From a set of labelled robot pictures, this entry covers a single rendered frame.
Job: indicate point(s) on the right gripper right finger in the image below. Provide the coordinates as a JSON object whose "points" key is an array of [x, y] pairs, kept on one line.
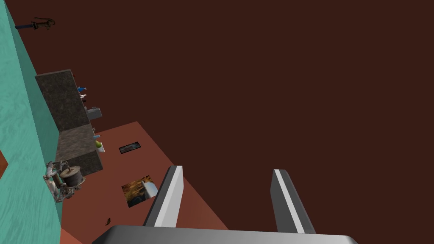
{"points": [[289, 203]]}

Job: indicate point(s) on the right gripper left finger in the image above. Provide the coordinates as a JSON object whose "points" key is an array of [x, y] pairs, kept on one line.
{"points": [[168, 200]]}

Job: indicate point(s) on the dark stone kitchen counter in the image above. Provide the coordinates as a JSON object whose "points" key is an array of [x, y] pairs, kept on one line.
{"points": [[69, 117]]}

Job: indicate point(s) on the small dark wall picture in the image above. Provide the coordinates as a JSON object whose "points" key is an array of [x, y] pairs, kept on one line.
{"points": [[130, 147]]}

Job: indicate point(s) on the dark wall-mounted lamp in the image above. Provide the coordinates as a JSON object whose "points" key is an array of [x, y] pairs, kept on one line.
{"points": [[37, 24]]}

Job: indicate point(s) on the orange landscape wall picture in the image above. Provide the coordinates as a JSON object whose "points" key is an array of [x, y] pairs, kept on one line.
{"points": [[137, 191]]}

